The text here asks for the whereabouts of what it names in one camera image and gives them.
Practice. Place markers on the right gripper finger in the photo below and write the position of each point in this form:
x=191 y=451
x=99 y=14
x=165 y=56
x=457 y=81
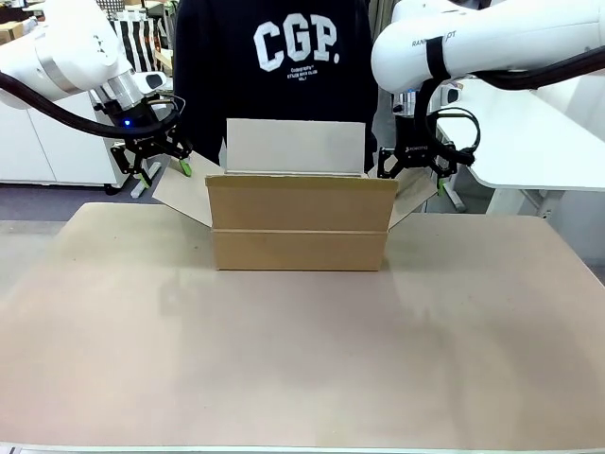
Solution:
x=390 y=163
x=444 y=170

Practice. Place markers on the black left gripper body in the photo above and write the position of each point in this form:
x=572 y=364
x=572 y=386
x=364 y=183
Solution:
x=137 y=125

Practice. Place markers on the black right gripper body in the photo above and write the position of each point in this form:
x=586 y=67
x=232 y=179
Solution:
x=418 y=142

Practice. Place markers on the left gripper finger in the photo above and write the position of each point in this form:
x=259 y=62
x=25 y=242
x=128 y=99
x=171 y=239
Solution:
x=182 y=151
x=134 y=163

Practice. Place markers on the brown cardboard shipping box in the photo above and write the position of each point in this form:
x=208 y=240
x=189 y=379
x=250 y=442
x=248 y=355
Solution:
x=298 y=222

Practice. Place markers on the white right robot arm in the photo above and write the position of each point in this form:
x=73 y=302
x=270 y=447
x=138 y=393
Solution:
x=496 y=38

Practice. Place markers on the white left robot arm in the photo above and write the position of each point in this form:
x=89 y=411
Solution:
x=61 y=57

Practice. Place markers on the black white striped bag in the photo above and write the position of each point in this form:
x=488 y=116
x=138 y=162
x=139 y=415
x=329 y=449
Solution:
x=142 y=45

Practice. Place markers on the white cabinet with wooden top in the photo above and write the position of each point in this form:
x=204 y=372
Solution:
x=47 y=146

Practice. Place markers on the person in dark sweatshirt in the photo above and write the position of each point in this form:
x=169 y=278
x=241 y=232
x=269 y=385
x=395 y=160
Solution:
x=274 y=94

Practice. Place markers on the small brown carton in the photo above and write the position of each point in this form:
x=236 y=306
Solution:
x=9 y=33

